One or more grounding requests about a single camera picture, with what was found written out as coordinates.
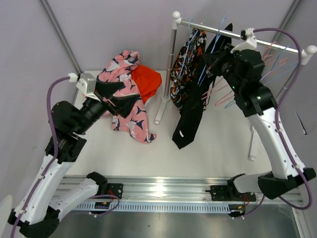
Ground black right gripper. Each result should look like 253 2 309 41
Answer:
204 44 244 93

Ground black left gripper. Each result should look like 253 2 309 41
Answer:
76 80 142 134

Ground blue wire hanger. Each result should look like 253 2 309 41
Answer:
215 41 298 109
178 19 198 80
197 15 227 86

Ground pink patterned shorts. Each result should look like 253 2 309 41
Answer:
97 50 157 143

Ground orange shorts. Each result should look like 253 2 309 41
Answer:
131 65 162 104

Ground camouflage patterned shorts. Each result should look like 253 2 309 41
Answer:
170 28 207 111

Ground black shorts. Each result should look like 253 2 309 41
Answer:
172 35 232 149

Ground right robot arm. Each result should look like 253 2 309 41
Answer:
203 44 317 200

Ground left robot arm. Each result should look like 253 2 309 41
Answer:
8 81 139 238

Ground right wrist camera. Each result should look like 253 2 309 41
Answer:
230 28 257 54

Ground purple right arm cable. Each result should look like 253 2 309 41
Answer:
254 27 313 211

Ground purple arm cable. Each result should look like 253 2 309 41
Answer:
254 27 313 211
9 75 72 238

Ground silver clothes rack rail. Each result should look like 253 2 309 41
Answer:
154 11 317 162

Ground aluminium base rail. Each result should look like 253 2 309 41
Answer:
55 176 303 203

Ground white cable duct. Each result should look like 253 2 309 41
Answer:
73 201 245 214

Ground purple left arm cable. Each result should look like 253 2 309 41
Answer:
9 75 72 238

